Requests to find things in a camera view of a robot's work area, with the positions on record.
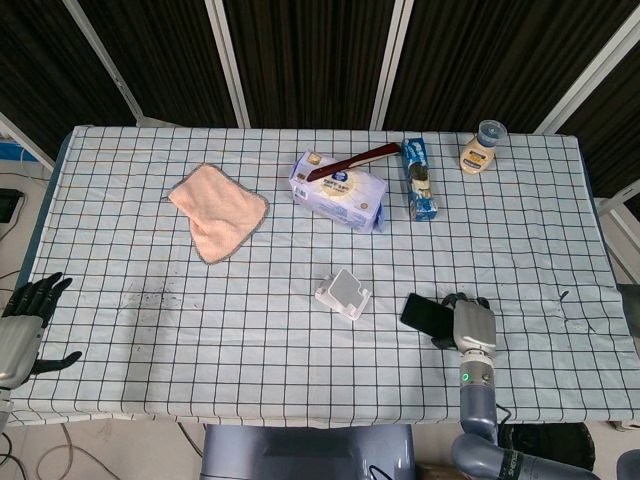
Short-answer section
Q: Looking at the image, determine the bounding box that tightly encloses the purple tissue pack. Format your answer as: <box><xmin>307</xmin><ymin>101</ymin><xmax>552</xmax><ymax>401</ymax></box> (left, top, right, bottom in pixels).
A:
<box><xmin>288</xmin><ymin>150</ymin><xmax>390</xmax><ymax>234</ymax></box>

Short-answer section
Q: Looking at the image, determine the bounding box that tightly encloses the white screen frame foot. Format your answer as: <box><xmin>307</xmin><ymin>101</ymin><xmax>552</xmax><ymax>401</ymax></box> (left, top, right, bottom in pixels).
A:
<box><xmin>594</xmin><ymin>179</ymin><xmax>640</xmax><ymax>221</ymax></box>

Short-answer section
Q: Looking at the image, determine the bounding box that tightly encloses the grey floor cable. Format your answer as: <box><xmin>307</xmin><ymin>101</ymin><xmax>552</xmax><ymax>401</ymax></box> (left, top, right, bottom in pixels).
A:
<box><xmin>34</xmin><ymin>424</ymin><xmax>121</xmax><ymax>480</ymax></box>

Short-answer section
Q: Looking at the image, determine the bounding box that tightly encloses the blue cookie box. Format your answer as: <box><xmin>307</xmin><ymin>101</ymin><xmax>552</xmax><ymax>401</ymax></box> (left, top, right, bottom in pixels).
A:
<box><xmin>401</xmin><ymin>138</ymin><xmax>440</xmax><ymax>223</ymax></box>

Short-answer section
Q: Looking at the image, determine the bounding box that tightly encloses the robot left five-finger hand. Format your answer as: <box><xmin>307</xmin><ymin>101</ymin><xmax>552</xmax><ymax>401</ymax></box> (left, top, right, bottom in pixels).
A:
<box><xmin>0</xmin><ymin>272</ymin><xmax>84</xmax><ymax>391</ymax></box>

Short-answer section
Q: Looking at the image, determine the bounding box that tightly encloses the dark red box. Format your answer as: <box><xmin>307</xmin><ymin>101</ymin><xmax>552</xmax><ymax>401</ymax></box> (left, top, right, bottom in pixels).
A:
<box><xmin>306</xmin><ymin>142</ymin><xmax>402</xmax><ymax>182</ymax></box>

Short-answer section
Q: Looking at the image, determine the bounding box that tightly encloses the black device on floor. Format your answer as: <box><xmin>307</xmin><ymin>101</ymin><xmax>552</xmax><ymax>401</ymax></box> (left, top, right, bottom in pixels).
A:
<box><xmin>0</xmin><ymin>188</ymin><xmax>24</xmax><ymax>224</ymax></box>

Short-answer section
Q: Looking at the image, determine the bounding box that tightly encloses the black smartphone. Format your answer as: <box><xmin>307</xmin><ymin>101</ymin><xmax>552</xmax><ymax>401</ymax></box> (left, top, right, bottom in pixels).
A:
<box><xmin>399</xmin><ymin>292</ymin><xmax>457</xmax><ymax>339</ymax></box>

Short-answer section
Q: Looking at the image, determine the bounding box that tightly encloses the blue grey robot torso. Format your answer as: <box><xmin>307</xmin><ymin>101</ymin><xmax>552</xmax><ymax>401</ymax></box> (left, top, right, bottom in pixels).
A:
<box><xmin>199</xmin><ymin>424</ymin><xmax>416</xmax><ymax>480</ymax></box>

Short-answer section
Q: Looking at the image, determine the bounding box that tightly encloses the mayonnaise bottle with blue cap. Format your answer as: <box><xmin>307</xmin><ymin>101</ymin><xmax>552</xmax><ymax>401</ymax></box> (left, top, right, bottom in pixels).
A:
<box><xmin>459</xmin><ymin>119</ymin><xmax>510</xmax><ymax>177</ymax></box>

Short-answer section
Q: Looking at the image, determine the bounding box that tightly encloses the white folding phone stand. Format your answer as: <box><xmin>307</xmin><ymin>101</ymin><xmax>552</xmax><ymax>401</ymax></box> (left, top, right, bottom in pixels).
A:
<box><xmin>314</xmin><ymin>267</ymin><xmax>372</xmax><ymax>321</ymax></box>

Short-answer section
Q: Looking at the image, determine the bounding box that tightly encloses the white black checked tablecloth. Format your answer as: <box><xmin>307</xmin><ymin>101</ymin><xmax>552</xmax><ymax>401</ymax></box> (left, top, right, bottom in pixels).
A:
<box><xmin>7</xmin><ymin>124</ymin><xmax>640</xmax><ymax>429</ymax></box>

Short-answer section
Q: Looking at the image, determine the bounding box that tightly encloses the white screen frame post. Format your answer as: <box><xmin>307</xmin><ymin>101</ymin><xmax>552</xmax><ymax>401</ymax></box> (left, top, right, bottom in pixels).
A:
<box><xmin>204</xmin><ymin>0</ymin><xmax>251</xmax><ymax>127</ymax></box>
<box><xmin>532</xmin><ymin>9</ymin><xmax>640</xmax><ymax>134</ymax></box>
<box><xmin>372</xmin><ymin>0</ymin><xmax>411</xmax><ymax>129</ymax></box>
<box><xmin>62</xmin><ymin>0</ymin><xmax>144</xmax><ymax>121</ymax></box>
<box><xmin>0</xmin><ymin>112</ymin><xmax>56</xmax><ymax>169</ymax></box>

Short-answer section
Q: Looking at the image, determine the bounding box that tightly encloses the black bag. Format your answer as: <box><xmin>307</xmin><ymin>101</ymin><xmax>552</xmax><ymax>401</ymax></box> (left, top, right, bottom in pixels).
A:
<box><xmin>497</xmin><ymin>422</ymin><xmax>596</xmax><ymax>471</ymax></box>

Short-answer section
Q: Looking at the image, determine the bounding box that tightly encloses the robot right five-finger hand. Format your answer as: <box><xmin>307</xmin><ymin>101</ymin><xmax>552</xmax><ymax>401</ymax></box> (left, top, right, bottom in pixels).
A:
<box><xmin>432</xmin><ymin>293</ymin><xmax>499</xmax><ymax>357</ymax></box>

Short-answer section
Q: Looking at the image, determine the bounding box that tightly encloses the pink towel with grey edge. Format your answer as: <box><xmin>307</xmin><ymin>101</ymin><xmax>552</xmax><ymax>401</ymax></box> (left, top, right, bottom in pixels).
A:
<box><xmin>167</xmin><ymin>163</ymin><xmax>271</xmax><ymax>265</ymax></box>

